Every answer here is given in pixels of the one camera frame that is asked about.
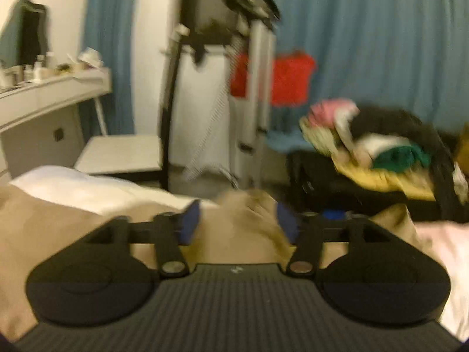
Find beige tan garment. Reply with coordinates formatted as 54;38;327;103
0;183;433;342

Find pile of mixed clothes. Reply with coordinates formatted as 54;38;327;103
289;99;468;223

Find yellow garment in pile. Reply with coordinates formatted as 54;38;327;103
332;157;436;201

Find black garment on pile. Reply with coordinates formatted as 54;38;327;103
350;106;467;223

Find black sofa chair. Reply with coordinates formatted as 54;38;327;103
286;151;468;223

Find green garment in pile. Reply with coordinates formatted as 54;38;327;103
372;144;431;173

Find white stool seat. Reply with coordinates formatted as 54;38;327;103
74;134;163;175

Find brown paper bag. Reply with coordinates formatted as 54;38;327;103
455;122;469;177

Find white dresser desk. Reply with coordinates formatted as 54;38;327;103
1;67;111;184

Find pink garment in pile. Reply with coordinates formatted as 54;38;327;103
307;98;358;128

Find clutter items on dresser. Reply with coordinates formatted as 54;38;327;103
1;48;104;92

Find red cloth item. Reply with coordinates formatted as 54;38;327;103
230;52;316;107

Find large blue curtain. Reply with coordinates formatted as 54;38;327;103
273;0;468;133

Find narrow blue curtain left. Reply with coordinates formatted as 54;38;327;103
81;0;136;135

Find white exercise machine frame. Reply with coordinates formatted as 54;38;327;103
159;0;281;188

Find dark wall mirror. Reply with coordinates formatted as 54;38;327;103
1;0;48;68

